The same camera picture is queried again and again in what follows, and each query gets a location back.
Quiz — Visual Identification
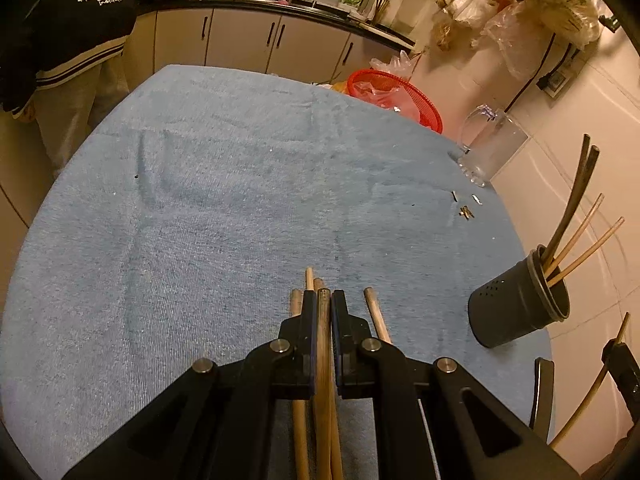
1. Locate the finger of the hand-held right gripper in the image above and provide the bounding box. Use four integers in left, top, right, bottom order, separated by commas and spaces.
601, 338, 640, 413

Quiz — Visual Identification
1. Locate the wall power outlet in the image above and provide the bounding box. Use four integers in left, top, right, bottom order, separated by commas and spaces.
537, 66, 572, 99

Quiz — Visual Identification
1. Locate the dark wooden chopstick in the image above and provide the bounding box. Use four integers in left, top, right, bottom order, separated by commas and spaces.
315, 286, 335, 480
544, 133, 591, 263
547, 145, 600, 267

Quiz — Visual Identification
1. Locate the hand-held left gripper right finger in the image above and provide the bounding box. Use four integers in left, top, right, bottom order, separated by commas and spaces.
331, 289, 583, 480

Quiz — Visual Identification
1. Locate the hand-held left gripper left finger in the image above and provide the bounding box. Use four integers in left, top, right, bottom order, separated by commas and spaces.
62, 289, 319, 480

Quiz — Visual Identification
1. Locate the hanging bag with brown contents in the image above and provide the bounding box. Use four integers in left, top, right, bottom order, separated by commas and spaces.
433, 0, 482, 52

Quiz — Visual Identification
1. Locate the black kitchen countertop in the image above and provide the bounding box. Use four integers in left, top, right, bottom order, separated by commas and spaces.
141, 0, 417, 52

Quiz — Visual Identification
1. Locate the glass pitcher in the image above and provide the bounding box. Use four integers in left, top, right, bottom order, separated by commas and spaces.
452, 104, 529, 188

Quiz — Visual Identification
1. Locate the blue towel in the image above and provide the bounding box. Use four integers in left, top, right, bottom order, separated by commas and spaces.
0, 64, 556, 480

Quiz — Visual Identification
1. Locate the red plastic colander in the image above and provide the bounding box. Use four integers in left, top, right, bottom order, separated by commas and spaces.
346, 69, 444, 134

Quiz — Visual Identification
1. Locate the crumpled clear plastic bag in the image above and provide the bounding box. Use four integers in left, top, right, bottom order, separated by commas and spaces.
369, 51, 426, 111

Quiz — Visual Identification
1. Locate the black power cable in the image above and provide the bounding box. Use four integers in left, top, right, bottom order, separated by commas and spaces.
504, 34, 557, 112

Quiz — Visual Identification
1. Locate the black utensil holder cup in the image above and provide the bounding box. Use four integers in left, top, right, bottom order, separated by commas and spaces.
467, 245, 571, 350

